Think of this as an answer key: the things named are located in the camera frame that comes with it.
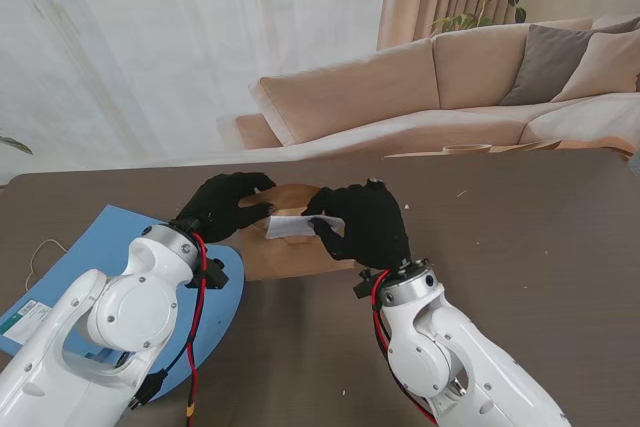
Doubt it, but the red left arm cable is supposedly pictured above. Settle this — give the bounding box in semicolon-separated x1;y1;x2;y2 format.
184;232;209;421

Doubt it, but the dark green plant leaf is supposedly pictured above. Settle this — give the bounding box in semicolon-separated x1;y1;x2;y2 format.
0;129;34;156

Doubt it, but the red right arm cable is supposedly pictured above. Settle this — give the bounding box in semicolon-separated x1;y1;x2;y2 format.
372;269;436;423

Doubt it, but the grey sofa cushion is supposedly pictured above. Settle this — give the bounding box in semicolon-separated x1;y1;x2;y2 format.
499;22;596;107

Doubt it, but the blue plastic file folder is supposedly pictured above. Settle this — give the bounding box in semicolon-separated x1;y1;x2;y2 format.
0;204;246;403

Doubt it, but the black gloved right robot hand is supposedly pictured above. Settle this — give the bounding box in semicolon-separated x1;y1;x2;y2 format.
301;177;412;271

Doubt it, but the brown cardboard sheet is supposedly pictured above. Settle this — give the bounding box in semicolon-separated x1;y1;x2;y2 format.
489;139;561;152

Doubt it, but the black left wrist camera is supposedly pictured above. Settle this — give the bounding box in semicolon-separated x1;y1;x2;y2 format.
184;256;229;291

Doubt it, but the brown kraft paper envelope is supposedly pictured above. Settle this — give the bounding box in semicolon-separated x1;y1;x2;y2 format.
238;182;357;282

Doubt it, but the beige sofa cushion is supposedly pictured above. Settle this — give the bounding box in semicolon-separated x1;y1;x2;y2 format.
549;30;640;103

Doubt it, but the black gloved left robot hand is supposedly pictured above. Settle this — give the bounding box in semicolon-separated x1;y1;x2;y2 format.
174;172;277;244

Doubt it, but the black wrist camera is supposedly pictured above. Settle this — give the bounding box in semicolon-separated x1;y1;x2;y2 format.
184;256;229;291
352;269;384;298

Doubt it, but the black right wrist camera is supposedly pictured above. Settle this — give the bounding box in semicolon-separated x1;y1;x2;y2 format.
352;269;384;298

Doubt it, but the white lined letter paper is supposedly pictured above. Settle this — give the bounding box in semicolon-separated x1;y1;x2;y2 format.
264;214;346;242

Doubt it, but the beige fabric sofa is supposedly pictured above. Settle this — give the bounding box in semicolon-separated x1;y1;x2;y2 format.
234;14;640;151

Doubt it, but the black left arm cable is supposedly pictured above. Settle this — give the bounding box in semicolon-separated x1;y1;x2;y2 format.
130;286;201;411

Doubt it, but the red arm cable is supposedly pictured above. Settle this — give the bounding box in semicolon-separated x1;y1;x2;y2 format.
184;232;209;421
372;269;436;423

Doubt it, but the white sheer curtain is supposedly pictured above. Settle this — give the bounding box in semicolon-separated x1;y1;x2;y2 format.
0;0;394;173

